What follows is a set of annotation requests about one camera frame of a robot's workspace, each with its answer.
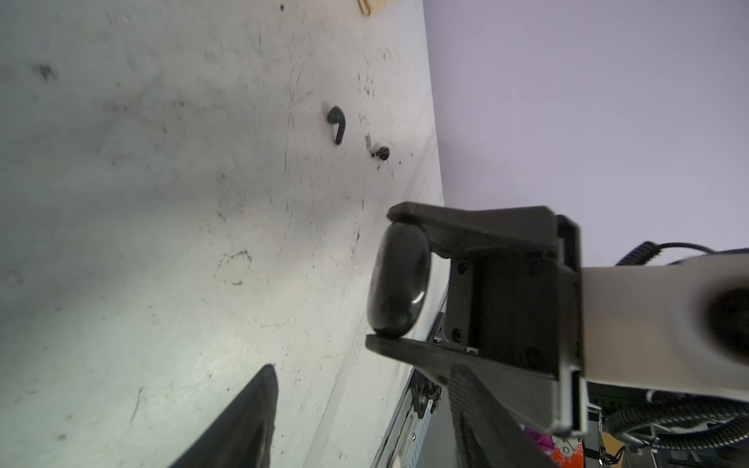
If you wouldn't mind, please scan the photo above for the beige work glove on table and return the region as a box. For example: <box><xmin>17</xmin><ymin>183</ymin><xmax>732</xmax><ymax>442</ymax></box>
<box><xmin>358</xmin><ymin>0</ymin><xmax>394</xmax><ymax>17</ymax></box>

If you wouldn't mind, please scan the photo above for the black wireless earbud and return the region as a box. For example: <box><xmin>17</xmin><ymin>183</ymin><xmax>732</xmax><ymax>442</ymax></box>
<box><xmin>371</xmin><ymin>146</ymin><xmax>390</xmax><ymax>161</ymax></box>
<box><xmin>326</xmin><ymin>106</ymin><xmax>346</xmax><ymax>145</ymax></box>

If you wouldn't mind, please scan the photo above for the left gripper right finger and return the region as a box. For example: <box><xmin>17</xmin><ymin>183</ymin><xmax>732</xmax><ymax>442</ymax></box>
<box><xmin>449</xmin><ymin>366</ymin><xmax>553</xmax><ymax>468</ymax></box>

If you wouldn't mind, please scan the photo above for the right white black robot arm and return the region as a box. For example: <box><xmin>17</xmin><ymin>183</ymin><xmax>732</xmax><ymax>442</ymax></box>
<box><xmin>366</xmin><ymin>202</ymin><xmax>748</xmax><ymax>467</ymax></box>

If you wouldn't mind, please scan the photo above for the black earbud charging case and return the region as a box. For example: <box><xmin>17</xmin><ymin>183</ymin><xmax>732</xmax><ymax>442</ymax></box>
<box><xmin>367</xmin><ymin>222</ymin><xmax>431</xmax><ymax>339</ymax></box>

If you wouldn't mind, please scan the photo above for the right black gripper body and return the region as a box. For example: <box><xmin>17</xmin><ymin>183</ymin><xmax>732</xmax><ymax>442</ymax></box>
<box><xmin>461</xmin><ymin>213</ymin><xmax>585</xmax><ymax>436</ymax></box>

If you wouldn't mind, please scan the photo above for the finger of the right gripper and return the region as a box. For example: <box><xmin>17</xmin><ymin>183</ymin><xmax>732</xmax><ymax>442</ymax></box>
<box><xmin>366</xmin><ymin>335</ymin><xmax>562</xmax><ymax>433</ymax></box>
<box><xmin>387</xmin><ymin>202</ymin><xmax>556</xmax><ymax>259</ymax></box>

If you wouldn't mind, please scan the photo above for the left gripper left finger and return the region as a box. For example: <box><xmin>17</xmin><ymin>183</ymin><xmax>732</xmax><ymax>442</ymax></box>
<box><xmin>173</xmin><ymin>365</ymin><xmax>279</xmax><ymax>468</ymax></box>

